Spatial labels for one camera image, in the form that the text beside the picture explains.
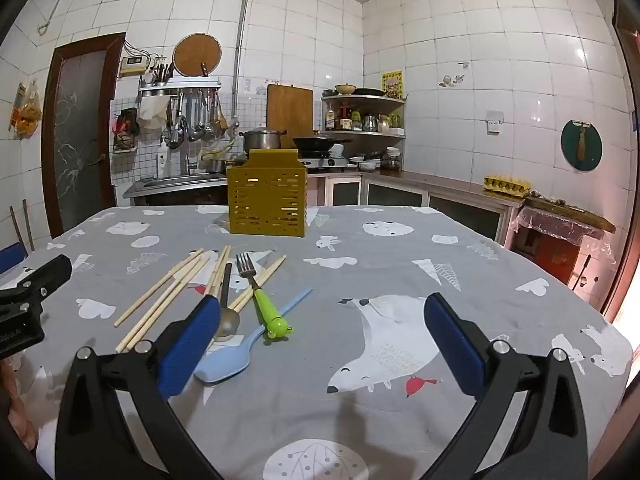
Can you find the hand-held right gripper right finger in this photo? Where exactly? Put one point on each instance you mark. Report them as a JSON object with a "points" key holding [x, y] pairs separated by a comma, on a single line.
{"points": [[455, 345]]}

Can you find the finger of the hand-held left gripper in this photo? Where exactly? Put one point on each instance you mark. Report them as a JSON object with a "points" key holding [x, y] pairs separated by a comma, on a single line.
{"points": [[47, 275]]}

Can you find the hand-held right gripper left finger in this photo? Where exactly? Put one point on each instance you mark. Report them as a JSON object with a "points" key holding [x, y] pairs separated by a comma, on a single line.
{"points": [[190, 345]]}

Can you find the light blue plastic spoon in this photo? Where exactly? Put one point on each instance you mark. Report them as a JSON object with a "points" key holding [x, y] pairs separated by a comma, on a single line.
{"points": [[222, 364]]}

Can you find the metal spoon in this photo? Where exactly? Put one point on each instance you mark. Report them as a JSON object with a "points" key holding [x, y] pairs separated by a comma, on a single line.
{"points": [[228, 326]]}

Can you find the yellow perforated utensil holder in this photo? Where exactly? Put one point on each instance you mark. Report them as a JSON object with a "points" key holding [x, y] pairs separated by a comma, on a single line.
{"points": [[265, 195]]}

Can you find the person's left forearm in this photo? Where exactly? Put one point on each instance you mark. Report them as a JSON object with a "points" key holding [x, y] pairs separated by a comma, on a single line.
{"points": [[17, 410]]}

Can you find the row of hanging kitchen utensils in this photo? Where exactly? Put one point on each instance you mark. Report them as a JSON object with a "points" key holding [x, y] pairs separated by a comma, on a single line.
{"points": [[195, 120]]}

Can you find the blue chair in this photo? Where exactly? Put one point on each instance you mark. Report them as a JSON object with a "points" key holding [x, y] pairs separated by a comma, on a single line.
{"points": [[11, 257]]}

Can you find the small cabinet with plastic cover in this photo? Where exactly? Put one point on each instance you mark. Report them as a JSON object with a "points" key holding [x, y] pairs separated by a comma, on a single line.
{"points": [[560, 250]]}

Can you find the brown door with glass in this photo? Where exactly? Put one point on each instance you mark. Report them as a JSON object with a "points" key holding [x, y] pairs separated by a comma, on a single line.
{"points": [[77, 135]]}

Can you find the grey printed tablecloth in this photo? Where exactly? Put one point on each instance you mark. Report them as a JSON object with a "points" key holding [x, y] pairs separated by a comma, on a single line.
{"points": [[320, 410]]}

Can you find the kitchen counter cabinet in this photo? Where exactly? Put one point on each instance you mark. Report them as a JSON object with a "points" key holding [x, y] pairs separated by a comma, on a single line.
{"points": [[440, 200]]}

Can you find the white soap bottle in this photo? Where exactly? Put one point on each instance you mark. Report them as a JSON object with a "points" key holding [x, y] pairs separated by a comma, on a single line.
{"points": [[163, 159]]}

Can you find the hanging plastic bag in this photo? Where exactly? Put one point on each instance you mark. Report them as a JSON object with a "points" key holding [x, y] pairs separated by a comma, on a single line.
{"points": [[27, 110]]}

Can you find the yellow egg carton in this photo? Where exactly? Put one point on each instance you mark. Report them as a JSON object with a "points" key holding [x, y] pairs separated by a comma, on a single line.
{"points": [[506, 185]]}

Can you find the worn wooden chopping board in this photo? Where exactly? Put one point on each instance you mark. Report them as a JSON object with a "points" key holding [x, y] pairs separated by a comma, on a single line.
{"points": [[570, 212]]}

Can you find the small steel pot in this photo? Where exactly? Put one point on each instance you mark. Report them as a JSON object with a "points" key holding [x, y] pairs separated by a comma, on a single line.
{"points": [[216, 164]]}

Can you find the metal faucet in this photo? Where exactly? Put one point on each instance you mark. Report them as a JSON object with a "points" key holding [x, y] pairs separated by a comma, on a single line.
{"points": [[189, 152]]}

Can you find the white hanging cloth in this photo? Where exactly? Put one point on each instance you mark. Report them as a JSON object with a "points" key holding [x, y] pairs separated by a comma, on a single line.
{"points": [[151, 110]]}

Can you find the group of bowls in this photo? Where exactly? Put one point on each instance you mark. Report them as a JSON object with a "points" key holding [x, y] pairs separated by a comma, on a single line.
{"points": [[372, 160]]}

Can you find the steel cooking pot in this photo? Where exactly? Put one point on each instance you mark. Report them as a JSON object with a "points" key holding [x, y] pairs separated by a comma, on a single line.
{"points": [[262, 140]]}

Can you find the gas stove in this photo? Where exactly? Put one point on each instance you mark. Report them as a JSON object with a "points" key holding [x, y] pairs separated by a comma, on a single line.
{"points": [[325, 162]]}

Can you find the green round hanging board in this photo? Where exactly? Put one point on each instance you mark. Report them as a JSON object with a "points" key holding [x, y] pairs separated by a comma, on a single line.
{"points": [[581, 145]]}

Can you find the black wok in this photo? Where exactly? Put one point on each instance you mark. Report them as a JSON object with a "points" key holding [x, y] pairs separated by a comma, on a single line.
{"points": [[321, 143]]}

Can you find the row of condiment bottles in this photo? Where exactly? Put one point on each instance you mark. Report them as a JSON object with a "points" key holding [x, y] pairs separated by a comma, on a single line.
{"points": [[360, 120]]}

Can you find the rectangular wooden cutting board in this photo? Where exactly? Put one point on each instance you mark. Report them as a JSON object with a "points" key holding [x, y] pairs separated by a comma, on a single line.
{"points": [[289, 110]]}

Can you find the round wooden board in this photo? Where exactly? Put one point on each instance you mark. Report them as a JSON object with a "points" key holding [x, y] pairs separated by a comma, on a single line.
{"points": [[197, 55]]}

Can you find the white wall power box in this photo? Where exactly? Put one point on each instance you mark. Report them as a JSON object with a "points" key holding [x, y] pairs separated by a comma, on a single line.
{"points": [[134, 64]]}

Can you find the corner wall shelf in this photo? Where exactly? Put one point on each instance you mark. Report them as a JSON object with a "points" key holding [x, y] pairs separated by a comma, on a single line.
{"points": [[365, 132]]}

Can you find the metal wall rack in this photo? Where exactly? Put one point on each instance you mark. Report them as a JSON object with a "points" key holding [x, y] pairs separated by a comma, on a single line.
{"points": [[179, 85]]}

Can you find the wall sticker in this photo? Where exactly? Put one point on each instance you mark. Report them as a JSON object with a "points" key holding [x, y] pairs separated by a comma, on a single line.
{"points": [[451, 80]]}

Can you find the yellow wall poster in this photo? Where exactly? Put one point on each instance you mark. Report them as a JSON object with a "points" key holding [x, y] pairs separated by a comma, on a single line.
{"points": [[392, 85]]}

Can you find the grey wall pipe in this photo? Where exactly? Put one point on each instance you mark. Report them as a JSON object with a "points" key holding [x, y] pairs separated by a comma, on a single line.
{"points": [[240, 45]]}

